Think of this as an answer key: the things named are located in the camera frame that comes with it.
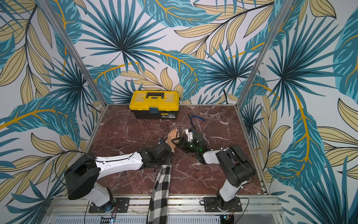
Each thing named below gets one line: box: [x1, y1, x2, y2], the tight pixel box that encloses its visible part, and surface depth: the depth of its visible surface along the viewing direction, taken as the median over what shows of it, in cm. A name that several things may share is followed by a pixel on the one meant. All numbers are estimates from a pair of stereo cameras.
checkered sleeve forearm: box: [146, 163, 173, 224], surface depth 72 cm
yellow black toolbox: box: [129, 90, 180, 119], surface depth 102 cm
